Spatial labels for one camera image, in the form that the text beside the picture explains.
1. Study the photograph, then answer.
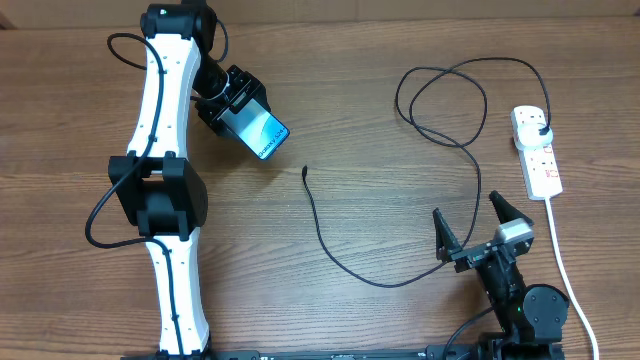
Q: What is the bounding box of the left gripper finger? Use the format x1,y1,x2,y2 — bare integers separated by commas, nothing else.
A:
228,77,271,113
209,112,250,142

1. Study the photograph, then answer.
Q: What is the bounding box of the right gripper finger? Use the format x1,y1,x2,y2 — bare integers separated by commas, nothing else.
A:
432,208,461,262
489,190,534,226

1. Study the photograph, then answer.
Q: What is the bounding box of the blue-screen Galaxy smartphone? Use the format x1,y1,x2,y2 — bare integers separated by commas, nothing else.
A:
234,100,290,160

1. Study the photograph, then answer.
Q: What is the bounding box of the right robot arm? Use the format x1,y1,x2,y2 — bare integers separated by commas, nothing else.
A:
425,191,570,359

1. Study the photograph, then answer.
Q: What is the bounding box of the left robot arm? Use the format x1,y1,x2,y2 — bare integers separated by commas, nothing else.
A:
107,1,290,359

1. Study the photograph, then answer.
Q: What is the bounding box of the white charger plug adapter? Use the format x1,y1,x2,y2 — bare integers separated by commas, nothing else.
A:
514,124,554,151

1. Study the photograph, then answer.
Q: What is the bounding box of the white power strip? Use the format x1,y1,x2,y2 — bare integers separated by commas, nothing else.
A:
510,105,563,200

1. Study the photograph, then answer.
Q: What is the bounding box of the white power strip cord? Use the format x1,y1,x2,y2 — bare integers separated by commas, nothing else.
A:
543,197,601,360

